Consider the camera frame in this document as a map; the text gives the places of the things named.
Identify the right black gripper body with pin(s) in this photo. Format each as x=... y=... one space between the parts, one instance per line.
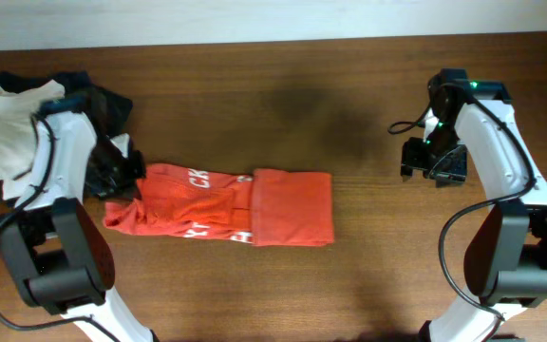
x=431 y=166

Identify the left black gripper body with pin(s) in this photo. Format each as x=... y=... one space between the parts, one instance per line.
x=124 y=167

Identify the orange t-shirt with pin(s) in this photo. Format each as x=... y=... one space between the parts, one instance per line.
x=267 y=208

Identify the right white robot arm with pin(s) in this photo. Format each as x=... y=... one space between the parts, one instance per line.
x=505 y=264

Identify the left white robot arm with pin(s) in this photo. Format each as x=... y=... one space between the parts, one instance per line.
x=52 y=249

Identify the black folded garment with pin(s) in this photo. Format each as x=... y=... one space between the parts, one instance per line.
x=118 y=107

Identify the white folded t-shirt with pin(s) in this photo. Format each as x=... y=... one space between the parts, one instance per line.
x=17 y=135

